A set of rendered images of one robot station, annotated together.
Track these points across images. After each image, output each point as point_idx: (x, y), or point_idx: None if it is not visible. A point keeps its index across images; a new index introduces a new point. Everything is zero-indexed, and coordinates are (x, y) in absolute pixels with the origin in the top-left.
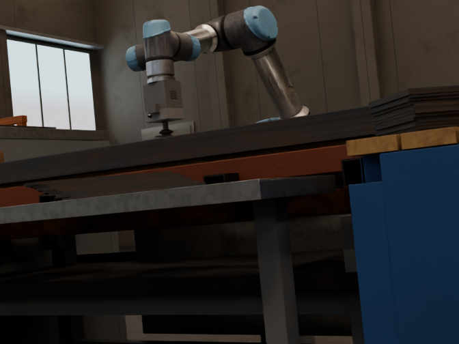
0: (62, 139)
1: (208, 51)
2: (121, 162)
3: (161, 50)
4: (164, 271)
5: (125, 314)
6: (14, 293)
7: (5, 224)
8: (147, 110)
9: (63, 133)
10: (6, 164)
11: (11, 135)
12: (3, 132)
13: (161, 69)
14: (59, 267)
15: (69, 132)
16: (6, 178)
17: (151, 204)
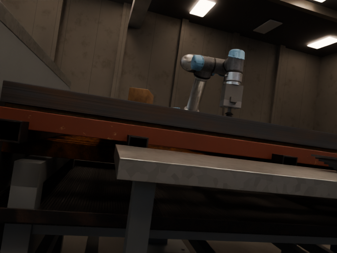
0: (63, 81)
1: (188, 69)
2: (328, 145)
3: (242, 69)
4: (216, 195)
5: (301, 243)
6: (241, 229)
7: None
8: (225, 98)
9: (64, 77)
10: (231, 119)
11: (54, 70)
12: (52, 66)
13: (241, 79)
14: (72, 170)
15: (65, 77)
16: (228, 130)
17: None
